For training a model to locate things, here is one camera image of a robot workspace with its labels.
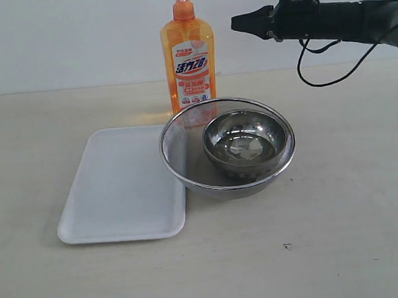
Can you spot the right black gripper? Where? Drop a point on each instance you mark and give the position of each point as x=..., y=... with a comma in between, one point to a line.
x=289, y=19

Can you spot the white rectangular plastic tray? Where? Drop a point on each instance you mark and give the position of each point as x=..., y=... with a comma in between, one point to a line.
x=122, y=191

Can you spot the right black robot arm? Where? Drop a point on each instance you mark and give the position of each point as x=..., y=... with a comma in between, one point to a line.
x=365, y=21

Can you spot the steel mesh strainer basket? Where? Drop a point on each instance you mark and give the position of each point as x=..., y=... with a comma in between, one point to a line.
x=182, y=152

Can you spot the small stainless steel bowl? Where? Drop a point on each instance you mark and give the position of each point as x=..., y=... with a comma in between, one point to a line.
x=246, y=141

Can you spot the orange dish soap bottle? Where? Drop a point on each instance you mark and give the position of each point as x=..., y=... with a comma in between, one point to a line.
x=189, y=56

